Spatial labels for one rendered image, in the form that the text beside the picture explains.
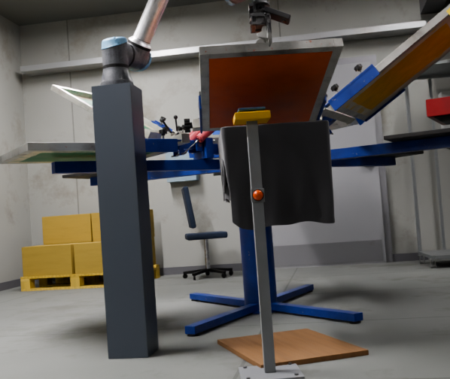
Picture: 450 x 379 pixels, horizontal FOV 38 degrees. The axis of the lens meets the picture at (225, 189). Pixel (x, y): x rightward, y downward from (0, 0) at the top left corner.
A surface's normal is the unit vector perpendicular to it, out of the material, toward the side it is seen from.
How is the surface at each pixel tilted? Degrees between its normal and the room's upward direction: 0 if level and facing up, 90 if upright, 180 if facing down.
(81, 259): 90
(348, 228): 90
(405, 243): 90
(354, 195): 90
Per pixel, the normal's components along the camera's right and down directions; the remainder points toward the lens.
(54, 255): -0.29, -0.02
